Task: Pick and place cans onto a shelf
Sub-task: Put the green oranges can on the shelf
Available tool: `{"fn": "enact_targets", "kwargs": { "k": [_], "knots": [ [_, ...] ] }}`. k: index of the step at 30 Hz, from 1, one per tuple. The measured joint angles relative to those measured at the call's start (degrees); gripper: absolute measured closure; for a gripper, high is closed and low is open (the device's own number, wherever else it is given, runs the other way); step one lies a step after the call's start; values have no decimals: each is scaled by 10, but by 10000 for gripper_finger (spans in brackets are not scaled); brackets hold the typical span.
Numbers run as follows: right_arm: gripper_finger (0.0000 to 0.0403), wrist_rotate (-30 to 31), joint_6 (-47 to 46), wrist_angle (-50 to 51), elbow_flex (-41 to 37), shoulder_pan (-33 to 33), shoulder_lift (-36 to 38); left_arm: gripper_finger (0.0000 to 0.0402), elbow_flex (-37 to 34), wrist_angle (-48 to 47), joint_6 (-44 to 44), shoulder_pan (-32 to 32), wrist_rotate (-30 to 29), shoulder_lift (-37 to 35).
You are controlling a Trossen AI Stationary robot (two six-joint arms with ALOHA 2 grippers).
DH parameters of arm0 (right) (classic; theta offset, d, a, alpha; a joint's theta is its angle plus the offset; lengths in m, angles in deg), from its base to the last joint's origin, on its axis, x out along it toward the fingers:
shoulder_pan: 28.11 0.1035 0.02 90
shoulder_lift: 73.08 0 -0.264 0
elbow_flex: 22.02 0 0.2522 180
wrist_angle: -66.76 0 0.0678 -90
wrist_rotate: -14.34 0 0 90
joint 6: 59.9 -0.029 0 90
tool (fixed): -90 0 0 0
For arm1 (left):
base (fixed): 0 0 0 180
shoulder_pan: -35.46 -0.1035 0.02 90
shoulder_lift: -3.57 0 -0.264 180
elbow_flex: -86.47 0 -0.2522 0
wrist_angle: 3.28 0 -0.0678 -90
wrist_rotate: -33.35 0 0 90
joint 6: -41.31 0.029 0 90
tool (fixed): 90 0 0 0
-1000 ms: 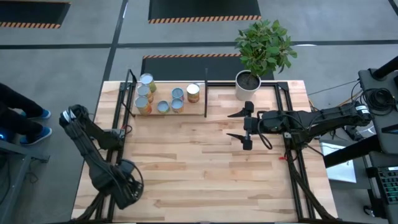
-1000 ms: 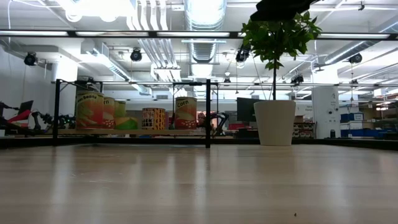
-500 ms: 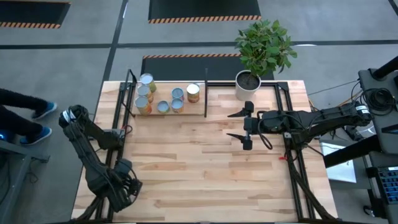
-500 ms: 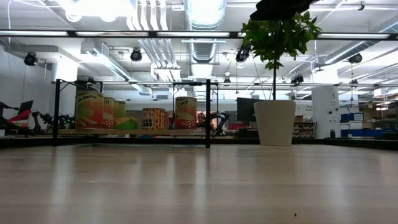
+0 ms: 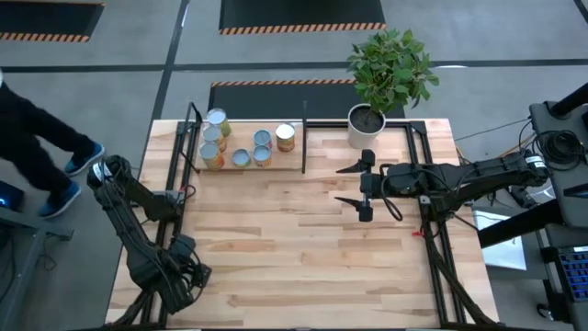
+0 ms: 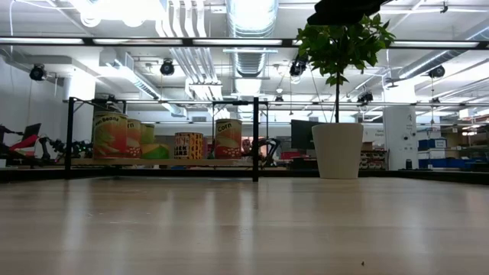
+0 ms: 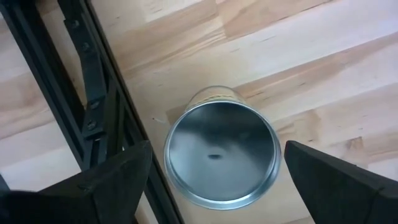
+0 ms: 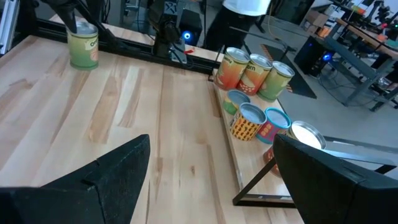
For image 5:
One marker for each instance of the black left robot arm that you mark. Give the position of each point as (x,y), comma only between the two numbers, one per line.
(138,248)

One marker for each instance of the black beam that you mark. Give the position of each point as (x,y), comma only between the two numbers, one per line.
(519,225)

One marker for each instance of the green leafy plant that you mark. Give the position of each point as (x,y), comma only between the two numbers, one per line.
(390,69)

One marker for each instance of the red tag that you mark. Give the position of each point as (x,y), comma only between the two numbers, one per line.
(418,233)

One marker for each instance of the black box blue light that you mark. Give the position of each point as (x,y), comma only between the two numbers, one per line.
(7,200)

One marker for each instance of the grey metal desk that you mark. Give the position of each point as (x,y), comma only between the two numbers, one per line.
(32,227)

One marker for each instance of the small green yellow can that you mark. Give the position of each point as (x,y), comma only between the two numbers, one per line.
(262,154)

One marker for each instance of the person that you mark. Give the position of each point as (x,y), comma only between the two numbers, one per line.
(27,138)

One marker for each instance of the blue keyboard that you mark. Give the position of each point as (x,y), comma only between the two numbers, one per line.
(576,273)

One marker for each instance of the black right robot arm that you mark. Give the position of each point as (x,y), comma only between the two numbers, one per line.
(482,177)

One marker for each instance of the teal rimmed cardboard can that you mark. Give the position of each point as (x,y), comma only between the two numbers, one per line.
(262,137)

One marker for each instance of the white paper sheet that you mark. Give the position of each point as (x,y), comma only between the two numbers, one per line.
(505,253)

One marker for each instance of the tall yellow green can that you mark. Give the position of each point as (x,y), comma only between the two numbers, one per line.
(217,117)

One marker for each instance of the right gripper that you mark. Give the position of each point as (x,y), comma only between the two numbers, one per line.
(376,184)

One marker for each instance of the orange can silver lid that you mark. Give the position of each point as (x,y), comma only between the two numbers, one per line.
(212,134)

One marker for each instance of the grey equipment cart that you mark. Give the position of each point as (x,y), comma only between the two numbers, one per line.
(567,193)

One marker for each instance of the black mat orange stripes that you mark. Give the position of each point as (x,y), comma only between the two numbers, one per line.
(298,14)
(46,18)
(275,101)

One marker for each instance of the white plant pot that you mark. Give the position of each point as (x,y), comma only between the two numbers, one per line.
(360,138)

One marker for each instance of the red corn can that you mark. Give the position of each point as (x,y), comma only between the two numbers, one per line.
(285,133)

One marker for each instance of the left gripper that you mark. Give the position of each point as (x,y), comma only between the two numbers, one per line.
(179,285)

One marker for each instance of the black aluminium table frame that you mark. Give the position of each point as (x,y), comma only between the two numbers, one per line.
(321,124)

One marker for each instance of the orange beans label can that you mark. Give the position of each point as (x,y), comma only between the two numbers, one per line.
(210,154)

